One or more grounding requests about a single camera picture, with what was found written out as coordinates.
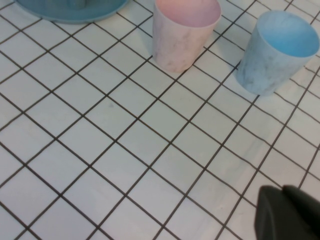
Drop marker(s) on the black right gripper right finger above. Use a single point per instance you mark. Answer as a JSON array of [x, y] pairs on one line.
[[306, 217]]

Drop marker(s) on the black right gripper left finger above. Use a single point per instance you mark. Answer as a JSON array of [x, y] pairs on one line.
[[270, 215]]

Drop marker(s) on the pink marbled plastic cup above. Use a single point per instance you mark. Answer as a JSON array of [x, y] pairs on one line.
[[177, 47]]

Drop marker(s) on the blue marbled plastic cup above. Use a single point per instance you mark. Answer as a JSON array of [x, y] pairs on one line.
[[265, 72]]

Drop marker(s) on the blue cup stand with pegs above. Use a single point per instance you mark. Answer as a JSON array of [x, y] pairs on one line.
[[75, 13]]

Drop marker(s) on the white black-grid tablecloth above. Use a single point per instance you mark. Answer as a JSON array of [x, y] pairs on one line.
[[125, 150]]

